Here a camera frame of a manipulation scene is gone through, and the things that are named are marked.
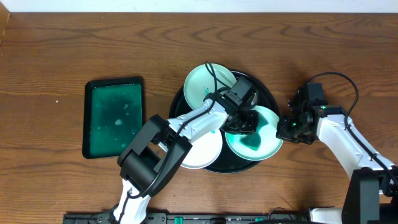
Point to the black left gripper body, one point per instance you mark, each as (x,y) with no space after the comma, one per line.
(244,123)

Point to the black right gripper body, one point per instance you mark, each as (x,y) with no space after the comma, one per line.
(291,129)

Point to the green wavy sponge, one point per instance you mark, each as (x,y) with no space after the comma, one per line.
(253,141)

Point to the mint green plate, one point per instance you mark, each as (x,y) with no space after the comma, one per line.
(269,143)
(199,83)

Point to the white plate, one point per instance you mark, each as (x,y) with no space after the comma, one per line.
(205,150)

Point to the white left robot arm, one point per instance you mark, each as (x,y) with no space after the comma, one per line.
(191,140)

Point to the black round tray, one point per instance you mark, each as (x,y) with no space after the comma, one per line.
(228,162)

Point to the black rectangular soap tray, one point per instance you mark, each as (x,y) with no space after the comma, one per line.
(113,115)

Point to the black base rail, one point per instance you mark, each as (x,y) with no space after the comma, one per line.
(163,218)

